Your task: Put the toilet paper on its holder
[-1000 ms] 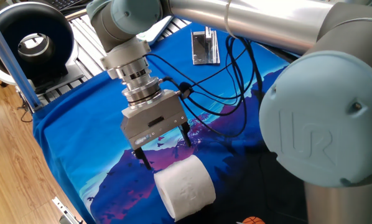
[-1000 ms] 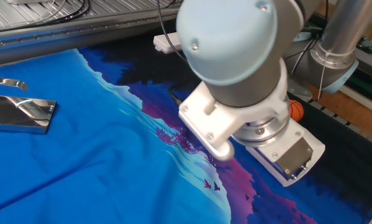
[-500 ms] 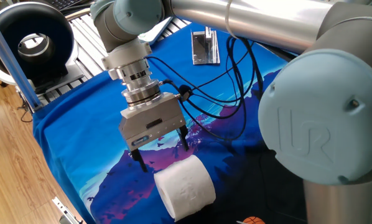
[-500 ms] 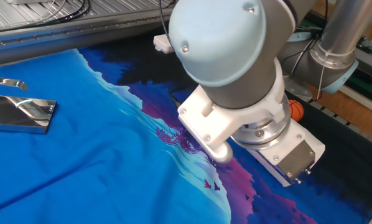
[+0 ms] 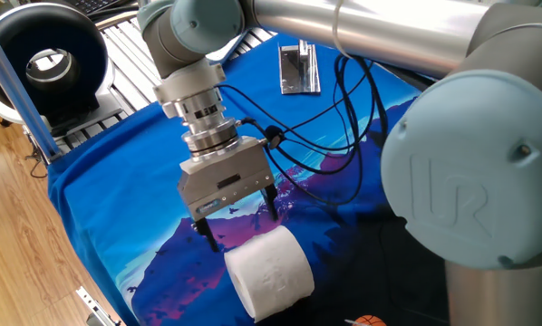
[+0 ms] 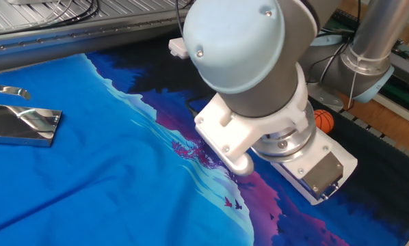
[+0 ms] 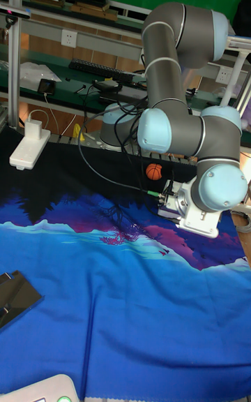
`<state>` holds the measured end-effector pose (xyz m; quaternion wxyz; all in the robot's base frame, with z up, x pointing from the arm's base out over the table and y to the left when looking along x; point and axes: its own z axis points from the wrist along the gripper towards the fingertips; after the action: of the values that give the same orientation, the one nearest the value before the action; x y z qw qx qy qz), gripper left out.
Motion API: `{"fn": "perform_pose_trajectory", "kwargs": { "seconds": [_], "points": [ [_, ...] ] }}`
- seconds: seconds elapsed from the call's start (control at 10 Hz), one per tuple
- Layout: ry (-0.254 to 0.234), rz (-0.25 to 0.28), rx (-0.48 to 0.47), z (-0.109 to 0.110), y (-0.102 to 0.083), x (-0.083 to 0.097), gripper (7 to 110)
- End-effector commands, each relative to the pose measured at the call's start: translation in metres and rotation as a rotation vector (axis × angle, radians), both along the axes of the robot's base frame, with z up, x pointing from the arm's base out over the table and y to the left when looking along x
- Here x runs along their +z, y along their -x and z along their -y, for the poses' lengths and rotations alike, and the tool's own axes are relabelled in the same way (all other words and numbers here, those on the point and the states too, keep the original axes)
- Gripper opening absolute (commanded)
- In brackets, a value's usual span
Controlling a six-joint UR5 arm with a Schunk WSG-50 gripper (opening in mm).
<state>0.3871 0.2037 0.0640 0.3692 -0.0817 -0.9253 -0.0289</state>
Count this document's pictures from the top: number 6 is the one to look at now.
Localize grey Schunk gripper body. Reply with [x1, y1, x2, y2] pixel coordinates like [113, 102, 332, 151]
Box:
[278, 151, 345, 201]

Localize white toilet paper roll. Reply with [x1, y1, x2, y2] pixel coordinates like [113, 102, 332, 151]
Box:
[286, 136, 359, 206]

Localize small orange basketball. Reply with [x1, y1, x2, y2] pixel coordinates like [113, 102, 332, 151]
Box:
[313, 109, 335, 135]

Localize white power strip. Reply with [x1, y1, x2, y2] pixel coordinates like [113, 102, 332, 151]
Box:
[168, 37, 190, 59]

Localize blue landscape print tablecloth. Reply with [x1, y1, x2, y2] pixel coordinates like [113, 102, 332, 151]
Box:
[0, 39, 409, 246]

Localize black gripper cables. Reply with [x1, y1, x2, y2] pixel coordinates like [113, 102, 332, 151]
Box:
[175, 0, 212, 119]

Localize black pendant cables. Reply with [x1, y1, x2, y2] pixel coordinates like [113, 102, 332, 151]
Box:
[19, 0, 101, 28]

